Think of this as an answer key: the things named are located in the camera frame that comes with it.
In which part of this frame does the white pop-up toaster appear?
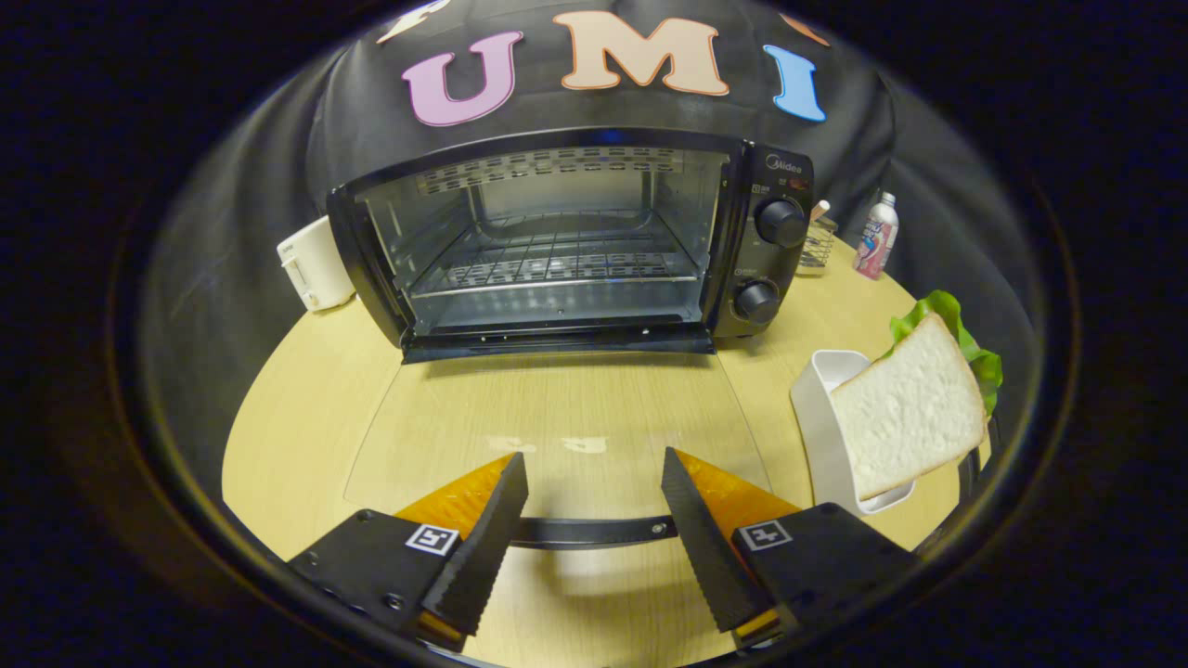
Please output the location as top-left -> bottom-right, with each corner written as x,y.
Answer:
277,215 -> 357,312

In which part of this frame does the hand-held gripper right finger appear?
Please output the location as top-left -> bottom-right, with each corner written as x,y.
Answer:
661,447 -> 920,648

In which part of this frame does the white bread lettuce sandwich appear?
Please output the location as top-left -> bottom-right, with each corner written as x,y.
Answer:
829,289 -> 1003,502

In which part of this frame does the black toaster oven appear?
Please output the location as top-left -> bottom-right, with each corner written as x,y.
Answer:
327,127 -> 816,550

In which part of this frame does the black backdrop cloth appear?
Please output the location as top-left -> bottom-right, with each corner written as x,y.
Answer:
139,0 -> 1036,446

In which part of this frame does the pink and white bottle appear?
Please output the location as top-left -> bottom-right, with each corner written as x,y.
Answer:
852,192 -> 899,281

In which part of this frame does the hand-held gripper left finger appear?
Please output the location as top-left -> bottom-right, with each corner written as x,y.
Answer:
288,453 -> 530,650

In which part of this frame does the small wire basket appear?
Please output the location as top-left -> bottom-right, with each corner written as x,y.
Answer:
796,199 -> 838,276

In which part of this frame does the white rectangular tray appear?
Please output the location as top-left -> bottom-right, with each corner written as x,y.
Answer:
790,350 -> 915,516

